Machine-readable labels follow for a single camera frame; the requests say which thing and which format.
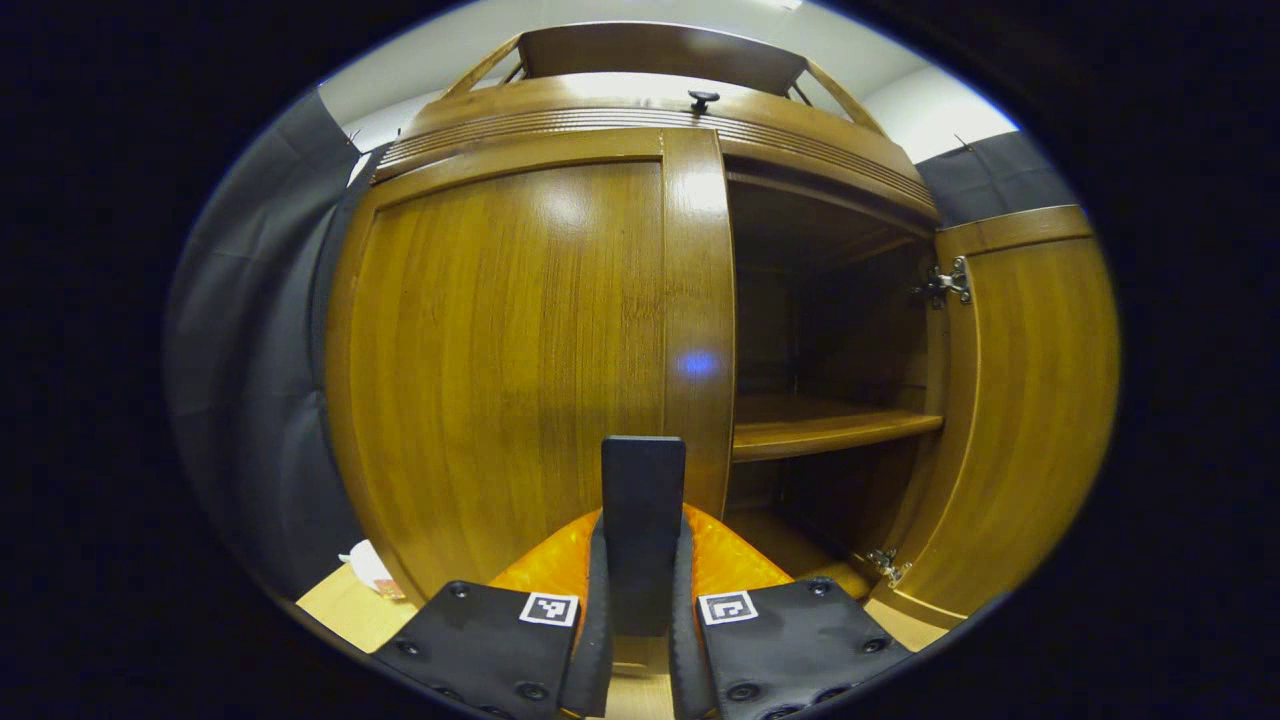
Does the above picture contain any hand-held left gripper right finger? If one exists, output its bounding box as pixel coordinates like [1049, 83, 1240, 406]
[668, 503, 913, 720]

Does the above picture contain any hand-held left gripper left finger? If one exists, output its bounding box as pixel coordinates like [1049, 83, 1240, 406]
[372, 508, 613, 720]

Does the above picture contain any black door handle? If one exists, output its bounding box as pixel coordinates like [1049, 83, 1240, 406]
[601, 435, 688, 638]

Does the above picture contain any wooden shoe cabinet door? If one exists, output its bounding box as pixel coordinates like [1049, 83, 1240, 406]
[865, 204, 1120, 629]
[325, 127, 738, 608]

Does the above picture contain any wooden double-door shoe cabinet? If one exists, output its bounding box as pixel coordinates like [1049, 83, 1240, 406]
[325, 22, 1119, 631]

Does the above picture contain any silver door hinge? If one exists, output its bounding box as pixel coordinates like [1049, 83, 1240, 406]
[912, 257, 973, 310]
[866, 547, 913, 588]

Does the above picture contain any wooden inner cabinet shelf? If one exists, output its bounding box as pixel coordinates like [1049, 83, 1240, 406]
[732, 393, 945, 464]

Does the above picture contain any wooden cabinet drawer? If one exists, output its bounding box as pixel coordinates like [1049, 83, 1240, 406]
[373, 75, 941, 223]

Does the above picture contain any black backdrop cloth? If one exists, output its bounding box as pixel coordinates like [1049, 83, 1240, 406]
[165, 85, 1081, 601]

